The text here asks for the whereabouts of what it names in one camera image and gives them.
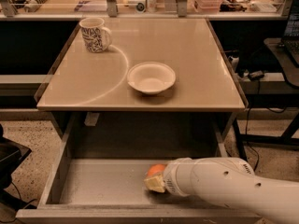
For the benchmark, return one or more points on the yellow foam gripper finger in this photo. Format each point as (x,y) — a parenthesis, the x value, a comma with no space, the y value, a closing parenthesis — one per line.
(155,183)

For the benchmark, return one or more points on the orange fruit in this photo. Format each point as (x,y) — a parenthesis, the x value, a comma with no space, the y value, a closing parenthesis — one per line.
(155,169)

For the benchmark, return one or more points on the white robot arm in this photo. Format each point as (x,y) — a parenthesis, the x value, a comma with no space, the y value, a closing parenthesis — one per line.
(227,182)

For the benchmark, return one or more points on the open grey drawer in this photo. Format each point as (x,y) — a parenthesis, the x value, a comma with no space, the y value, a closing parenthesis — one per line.
(98,175)

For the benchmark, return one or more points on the grey cabinet with counter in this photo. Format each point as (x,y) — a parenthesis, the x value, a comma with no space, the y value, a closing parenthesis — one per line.
(85,81)

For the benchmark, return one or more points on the black table leg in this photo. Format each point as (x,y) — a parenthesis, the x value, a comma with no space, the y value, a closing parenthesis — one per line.
(239,142)

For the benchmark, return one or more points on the white paper bowl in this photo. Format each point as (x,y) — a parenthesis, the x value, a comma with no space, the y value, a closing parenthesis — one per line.
(151,77)

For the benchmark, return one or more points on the black power adapter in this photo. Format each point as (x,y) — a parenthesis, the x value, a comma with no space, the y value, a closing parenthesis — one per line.
(256,75)

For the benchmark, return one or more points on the black chair base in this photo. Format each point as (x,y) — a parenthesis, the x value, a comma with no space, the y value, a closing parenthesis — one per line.
(12,154)

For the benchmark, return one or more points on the black patterned white mug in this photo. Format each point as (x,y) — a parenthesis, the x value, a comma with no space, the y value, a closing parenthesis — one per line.
(97,37)

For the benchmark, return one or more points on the black laptop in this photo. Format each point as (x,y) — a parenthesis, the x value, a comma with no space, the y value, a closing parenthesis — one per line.
(290,37)

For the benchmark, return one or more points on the black coil spring tool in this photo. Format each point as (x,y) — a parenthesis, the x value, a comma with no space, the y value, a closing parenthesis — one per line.
(34,5)

